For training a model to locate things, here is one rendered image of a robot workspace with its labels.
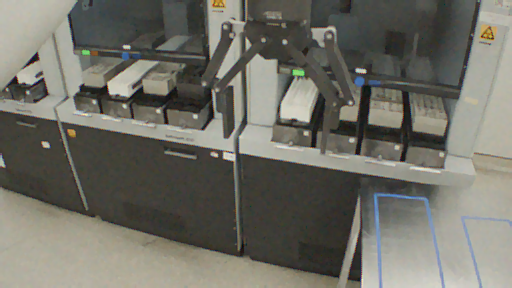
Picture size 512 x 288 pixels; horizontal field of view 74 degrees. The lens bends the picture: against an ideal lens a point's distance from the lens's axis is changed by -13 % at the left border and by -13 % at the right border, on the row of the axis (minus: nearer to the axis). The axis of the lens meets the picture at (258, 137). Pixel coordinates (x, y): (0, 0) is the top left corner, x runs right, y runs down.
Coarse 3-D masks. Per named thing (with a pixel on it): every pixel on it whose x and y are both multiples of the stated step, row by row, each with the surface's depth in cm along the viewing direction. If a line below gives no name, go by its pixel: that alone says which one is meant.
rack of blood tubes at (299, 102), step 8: (304, 80) 148; (296, 88) 143; (304, 88) 143; (312, 88) 143; (288, 96) 138; (296, 96) 137; (304, 96) 138; (312, 96) 137; (288, 104) 132; (296, 104) 133; (304, 104) 132; (312, 104) 144; (288, 112) 132; (296, 112) 131; (304, 112) 130; (304, 120) 132
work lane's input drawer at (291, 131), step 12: (276, 120) 135; (288, 120) 132; (312, 120) 134; (276, 132) 133; (288, 132) 132; (300, 132) 130; (312, 132) 129; (276, 144) 131; (288, 144) 132; (300, 144) 133
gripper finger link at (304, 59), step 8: (280, 40) 44; (288, 40) 44; (288, 48) 44; (296, 48) 44; (304, 48) 47; (296, 56) 45; (304, 56) 45; (312, 56) 47; (304, 64) 45; (312, 64) 46; (312, 72) 46; (320, 72) 47; (312, 80) 46; (320, 80) 46; (328, 80) 47; (320, 88) 47; (328, 88) 46; (336, 88) 48; (328, 96) 47; (336, 104) 47
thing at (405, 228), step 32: (384, 192) 100; (416, 192) 100; (448, 192) 99; (480, 192) 99; (352, 224) 113; (384, 224) 90; (416, 224) 90; (448, 224) 89; (480, 224) 88; (352, 256) 120; (384, 256) 82; (416, 256) 81; (448, 256) 81; (480, 256) 80
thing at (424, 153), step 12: (408, 120) 135; (408, 132) 128; (408, 144) 122; (420, 144) 120; (432, 144) 120; (444, 144) 120; (408, 156) 123; (420, 156) 122; (432, 156) 121; (444, 156) 119; (420, 168) 120
